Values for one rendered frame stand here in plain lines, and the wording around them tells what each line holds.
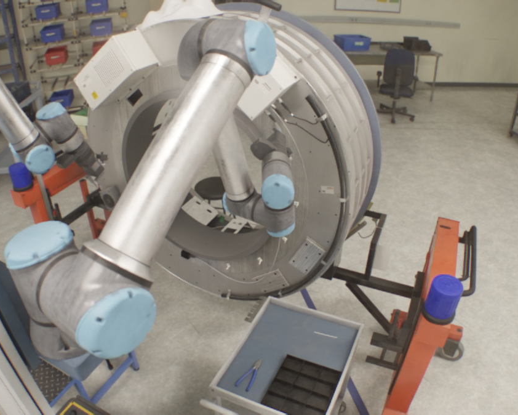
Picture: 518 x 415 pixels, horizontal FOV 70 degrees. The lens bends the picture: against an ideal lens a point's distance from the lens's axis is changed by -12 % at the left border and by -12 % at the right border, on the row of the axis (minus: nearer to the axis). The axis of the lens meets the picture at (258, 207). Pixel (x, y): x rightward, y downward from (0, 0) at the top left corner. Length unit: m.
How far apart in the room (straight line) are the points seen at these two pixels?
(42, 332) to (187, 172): 0.48
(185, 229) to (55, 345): 1.35
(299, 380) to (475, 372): 1.41
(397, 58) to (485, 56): 3.93
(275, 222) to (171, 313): 1.72
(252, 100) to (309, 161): 0.33
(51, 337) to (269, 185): 0.68
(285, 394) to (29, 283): 1.07
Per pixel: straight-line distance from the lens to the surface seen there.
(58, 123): 1.41
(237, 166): 1.18
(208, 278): 2.21
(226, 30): 0.90
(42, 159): 1.27
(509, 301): 3.37
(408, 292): 2.11
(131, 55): 1.72
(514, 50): 10.26
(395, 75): 6.14
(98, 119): 2.17
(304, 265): 1.85
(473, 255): 1.85
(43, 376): 2.20
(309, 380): 1.66
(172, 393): 2.45
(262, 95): 1.44
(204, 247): 2.09
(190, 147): 0.77
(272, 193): 1.16
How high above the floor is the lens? 2.02
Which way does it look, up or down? 32 degrees down
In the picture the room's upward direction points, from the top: straight up
